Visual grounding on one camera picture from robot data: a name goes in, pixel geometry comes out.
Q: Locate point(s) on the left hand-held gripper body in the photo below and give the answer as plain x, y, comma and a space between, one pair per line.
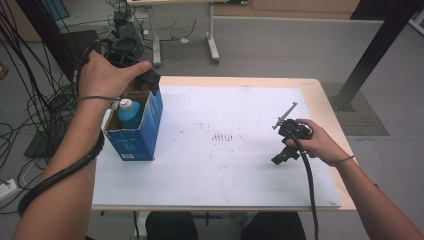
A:
125, 50

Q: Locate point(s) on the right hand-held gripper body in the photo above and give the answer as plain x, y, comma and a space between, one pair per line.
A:
295, 128

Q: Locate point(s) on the blue bottle with white cap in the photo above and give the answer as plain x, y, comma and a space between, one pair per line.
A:
128, 115

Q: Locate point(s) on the blue carton box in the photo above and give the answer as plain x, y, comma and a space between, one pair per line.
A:
140, 143

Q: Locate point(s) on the person's right hand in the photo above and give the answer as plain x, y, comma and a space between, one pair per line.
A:
320, 143

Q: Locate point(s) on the person's left hand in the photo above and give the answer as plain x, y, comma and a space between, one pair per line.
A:
103, 78

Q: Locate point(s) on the black equipment case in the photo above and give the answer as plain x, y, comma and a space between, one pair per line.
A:
78, 41

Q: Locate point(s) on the grey floor mat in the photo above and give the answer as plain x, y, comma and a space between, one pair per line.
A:
363, 123

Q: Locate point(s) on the person's right leg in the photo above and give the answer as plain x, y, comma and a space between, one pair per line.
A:
273, 228

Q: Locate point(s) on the person's leg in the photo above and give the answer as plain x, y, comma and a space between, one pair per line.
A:
170, 228
273, 228

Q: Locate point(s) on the white desk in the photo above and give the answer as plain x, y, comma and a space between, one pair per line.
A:
211, 26

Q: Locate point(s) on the wooden cabinet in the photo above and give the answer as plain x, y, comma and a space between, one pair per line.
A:
300, 6

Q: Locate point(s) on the black flat board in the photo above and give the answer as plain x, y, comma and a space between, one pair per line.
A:
38, 146

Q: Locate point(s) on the person's left leg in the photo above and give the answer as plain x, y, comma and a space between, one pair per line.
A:
170, 228

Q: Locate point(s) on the white power strip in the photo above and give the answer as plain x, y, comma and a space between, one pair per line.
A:
6, 190

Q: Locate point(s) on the black metal stand post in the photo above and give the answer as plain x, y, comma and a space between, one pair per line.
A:
50, 36
376, 50

